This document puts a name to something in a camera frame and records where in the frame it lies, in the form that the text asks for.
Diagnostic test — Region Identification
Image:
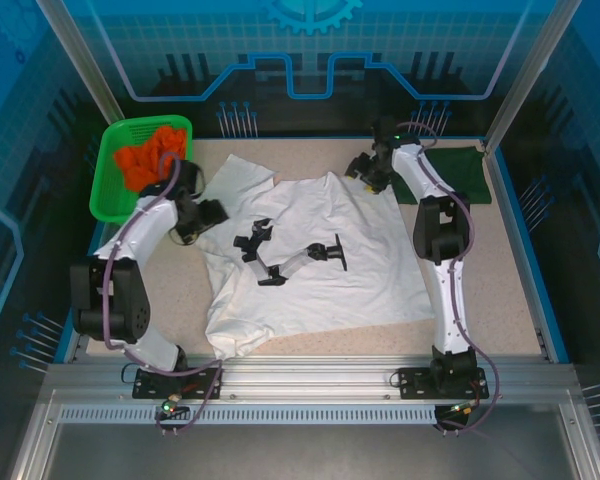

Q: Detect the white t-shirt with print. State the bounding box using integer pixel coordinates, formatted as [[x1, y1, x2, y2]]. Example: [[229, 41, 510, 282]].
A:
[[199, 153, 434, 361]]

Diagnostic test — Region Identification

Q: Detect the dark green folded t-shirt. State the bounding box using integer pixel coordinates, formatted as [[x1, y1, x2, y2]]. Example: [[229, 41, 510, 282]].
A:
[[389, 145, 493, 206]]

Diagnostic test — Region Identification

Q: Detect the orange t-shirt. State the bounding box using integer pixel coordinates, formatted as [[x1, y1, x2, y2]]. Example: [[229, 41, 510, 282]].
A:
[[112, 124, 188, 195]]

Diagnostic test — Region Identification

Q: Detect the green plastic basket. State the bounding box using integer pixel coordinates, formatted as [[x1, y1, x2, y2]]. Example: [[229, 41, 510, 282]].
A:
[[88, 114, 195, 224]]

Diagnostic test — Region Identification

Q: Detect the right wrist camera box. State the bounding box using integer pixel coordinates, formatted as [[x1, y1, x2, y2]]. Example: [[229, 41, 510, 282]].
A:
[[371, 116, 396, 146]]

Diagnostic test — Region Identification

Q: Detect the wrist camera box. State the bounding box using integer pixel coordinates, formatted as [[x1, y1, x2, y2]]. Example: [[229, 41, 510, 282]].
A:
[[371, 116, 396, 146], [178, 160, 205, 199]]

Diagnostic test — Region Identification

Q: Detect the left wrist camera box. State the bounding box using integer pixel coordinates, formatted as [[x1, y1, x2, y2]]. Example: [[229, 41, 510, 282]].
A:
[[178, 160, 205, 199]]

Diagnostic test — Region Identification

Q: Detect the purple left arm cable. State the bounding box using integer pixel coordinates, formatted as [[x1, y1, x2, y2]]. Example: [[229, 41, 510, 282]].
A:
[[102, 152, 225, 436]]

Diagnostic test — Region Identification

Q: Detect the aluminium frame post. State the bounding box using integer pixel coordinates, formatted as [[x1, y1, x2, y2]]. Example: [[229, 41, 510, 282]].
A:
[[482, 0, 581, 156], [34, 0, 127, 126]]

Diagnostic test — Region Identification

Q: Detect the aluminium table rail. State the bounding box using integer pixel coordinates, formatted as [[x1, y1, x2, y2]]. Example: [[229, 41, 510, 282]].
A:
[[44, 355, 576, 401]]

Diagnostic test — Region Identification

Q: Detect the slotted grey cable duct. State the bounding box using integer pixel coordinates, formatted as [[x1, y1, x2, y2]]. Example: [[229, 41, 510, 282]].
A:
[[57, 405, 439, 425]]

